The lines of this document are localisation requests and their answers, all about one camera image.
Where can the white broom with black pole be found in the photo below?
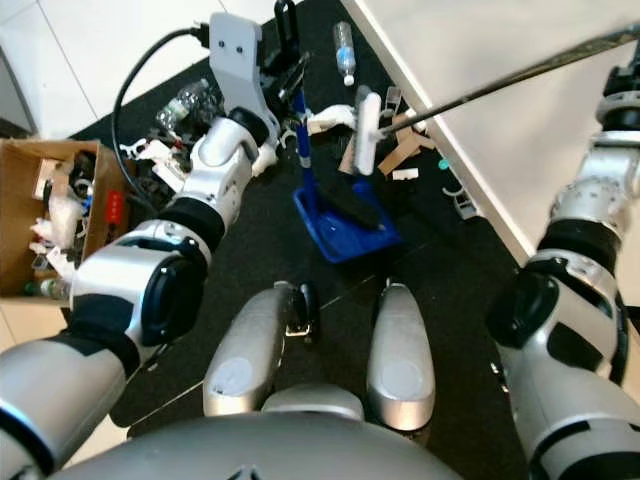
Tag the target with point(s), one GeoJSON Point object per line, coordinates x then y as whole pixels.
{"type": "Point", "coordinates": [367, 130]}

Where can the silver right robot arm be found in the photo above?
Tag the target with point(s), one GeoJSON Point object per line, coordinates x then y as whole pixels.
{"type": "Point", "coordinates": [580, 320]}

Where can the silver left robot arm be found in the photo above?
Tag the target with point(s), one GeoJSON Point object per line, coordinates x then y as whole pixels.
{"type": "Point", "coordinates": [220, 170]}

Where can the black floor mat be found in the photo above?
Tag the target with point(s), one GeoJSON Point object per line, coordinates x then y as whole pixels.
{"type": "Point", "coordinates": [450, 300]}

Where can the clear bottle with blue label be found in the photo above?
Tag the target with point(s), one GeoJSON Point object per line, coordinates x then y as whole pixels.
{"type": "Point", "coordinates": [345, 55]}

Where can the white crumpled paper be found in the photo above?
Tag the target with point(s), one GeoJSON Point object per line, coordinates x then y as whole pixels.
{"type": "Point", "coordinates": [330, 118]}

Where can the crushed clear plastic bottle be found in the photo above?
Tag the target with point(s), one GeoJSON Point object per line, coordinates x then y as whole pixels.
{"type": "Point", "coordinates": [185, 100]}

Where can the grey plastic clip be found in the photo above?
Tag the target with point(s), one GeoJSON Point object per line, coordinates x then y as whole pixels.
{"type": "Point", "coordinates": [392, 100]}

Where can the brown cardboard piece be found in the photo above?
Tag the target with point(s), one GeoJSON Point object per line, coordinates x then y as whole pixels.
{"type": "Point", "coordinates": [400, 150]}

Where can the black cloth rubbish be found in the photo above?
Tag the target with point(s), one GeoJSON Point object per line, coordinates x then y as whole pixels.
{"type": "Point", "coordinates": [358, 205]}

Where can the flat white plastic piece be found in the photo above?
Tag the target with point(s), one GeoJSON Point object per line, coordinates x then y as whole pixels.
{"type": "Point", "coordinates": [406, 173]}

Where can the small teal cap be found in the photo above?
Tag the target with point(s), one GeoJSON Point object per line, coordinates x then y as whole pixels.
{"type": "Point", "coordinates": [444, 161]}

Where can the brown cardboard box with rubbish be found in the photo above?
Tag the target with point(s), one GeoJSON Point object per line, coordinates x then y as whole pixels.
{"type": "Point", "coordinates": [108, 215]}

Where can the silver left robot leg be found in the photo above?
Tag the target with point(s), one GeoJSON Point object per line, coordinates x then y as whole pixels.
{"type": "Point", "coordinates": [250, 350]}

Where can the silver robot leg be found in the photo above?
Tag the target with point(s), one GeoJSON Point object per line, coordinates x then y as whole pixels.
{"type": "Point", "coordinates": [250, 350]}
{"type": "Point", "coordinates": [400, 360]}

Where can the silver right robot leg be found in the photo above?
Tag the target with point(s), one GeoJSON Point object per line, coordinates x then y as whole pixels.
{"type": "Point", "coordinates": [400, 360]}

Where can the grey robot torso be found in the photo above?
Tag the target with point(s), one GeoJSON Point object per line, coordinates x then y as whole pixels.
{"type": "Point", "coordinates": [260, 450]}

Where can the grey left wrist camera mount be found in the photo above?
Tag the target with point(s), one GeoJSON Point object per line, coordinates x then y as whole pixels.
{"type": "Point", "coordinates": [240, 70]}

